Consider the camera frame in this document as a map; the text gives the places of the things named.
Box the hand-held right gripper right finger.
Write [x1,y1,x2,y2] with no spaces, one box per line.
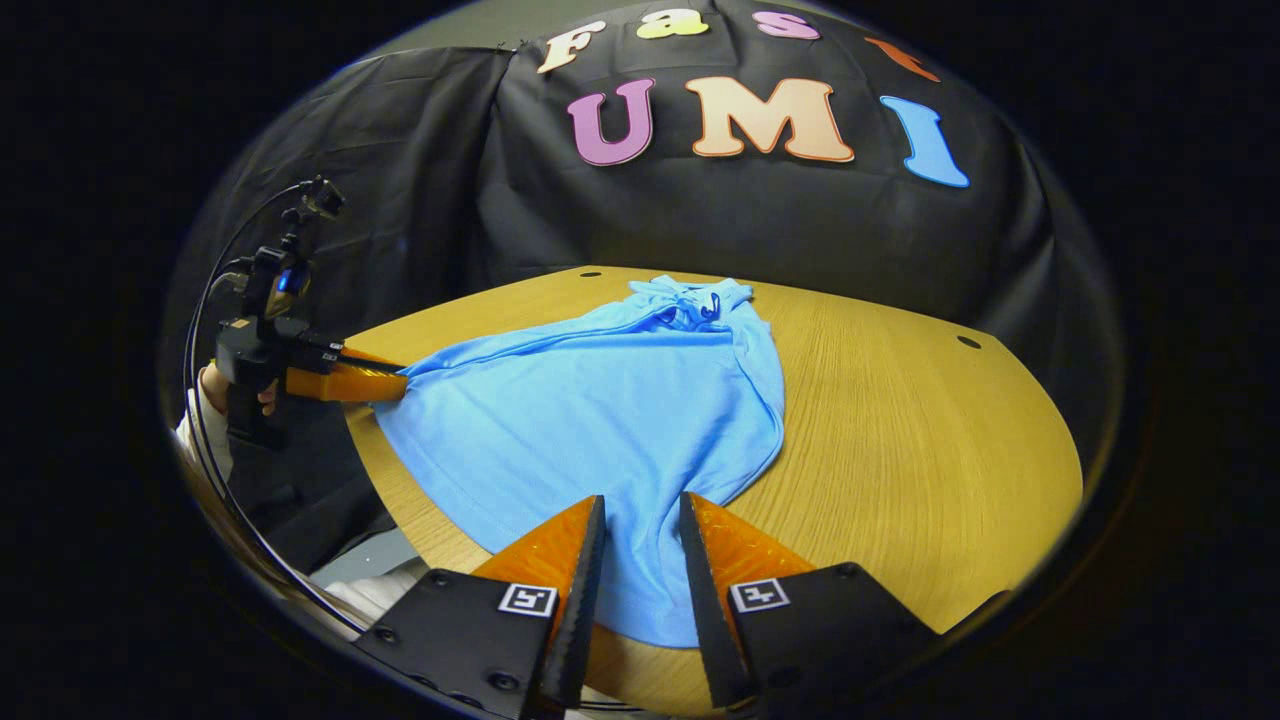
[680,491,941,713]

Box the light blue T-shirt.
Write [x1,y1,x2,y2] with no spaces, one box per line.
[372,275,788,649]

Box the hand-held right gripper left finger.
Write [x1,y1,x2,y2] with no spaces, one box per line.
[355,495,608,720]

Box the thin gripper cable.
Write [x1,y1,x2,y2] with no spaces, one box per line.
[183,183,371,636]

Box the black backdrop cloth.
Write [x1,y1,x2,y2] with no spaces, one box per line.
[160,0,1126,421]

